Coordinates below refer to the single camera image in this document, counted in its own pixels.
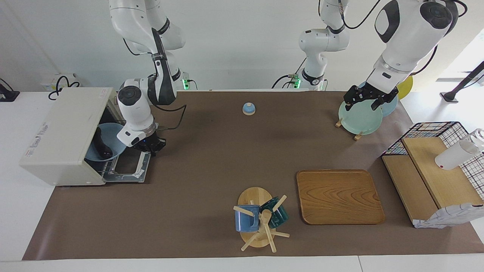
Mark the white bottle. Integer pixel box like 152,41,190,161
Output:
434,128,484,171

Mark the light blue racked plate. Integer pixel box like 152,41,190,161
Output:
357,81,399,117

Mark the dark green mug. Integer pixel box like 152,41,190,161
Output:
259,196,289,229

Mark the yellow plate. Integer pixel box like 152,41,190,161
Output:
396,75,414,100

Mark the dark purple eggplant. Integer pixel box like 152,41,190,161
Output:
93,127,114,159

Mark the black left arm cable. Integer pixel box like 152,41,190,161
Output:
318,0,383,31

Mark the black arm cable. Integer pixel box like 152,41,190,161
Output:
150,104,187,131
318,0,383,31

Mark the pale green plate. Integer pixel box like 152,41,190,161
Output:
338,99,383,136

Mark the black clamp stand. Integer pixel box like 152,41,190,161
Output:
0,78,20,103

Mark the wooden tray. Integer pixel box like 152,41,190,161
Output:
296,169,386,226

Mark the wooden plate rack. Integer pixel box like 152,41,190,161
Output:
335,117,365,141

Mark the black floor stand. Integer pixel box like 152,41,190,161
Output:
440,60,484,104

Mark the blue mug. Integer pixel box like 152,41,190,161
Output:
234,204,261,233

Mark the white power strip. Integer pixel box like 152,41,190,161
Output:
40,73,77,92

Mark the cream toaster oven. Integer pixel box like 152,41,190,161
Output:
19,87,152,187

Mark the wooden mug tree stand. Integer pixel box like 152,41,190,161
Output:
233,187,290,253

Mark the brown table mat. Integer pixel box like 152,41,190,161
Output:
22,90,484,261

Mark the light blue serving plate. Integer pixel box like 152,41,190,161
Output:
85,122,127,162

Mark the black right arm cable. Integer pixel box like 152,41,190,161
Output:
150,104,187,131

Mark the wire basket wooden shelf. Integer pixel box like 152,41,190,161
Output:
381,121,484,229

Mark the black coiled power cable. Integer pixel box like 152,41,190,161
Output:
48,75,81,101

